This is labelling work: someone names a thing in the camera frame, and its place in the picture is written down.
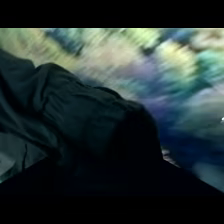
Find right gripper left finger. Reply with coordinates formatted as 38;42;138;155
0;157;112;197

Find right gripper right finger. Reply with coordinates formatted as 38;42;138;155
112;159;224;197

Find dark green garment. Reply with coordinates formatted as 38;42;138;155
0;48;167;185

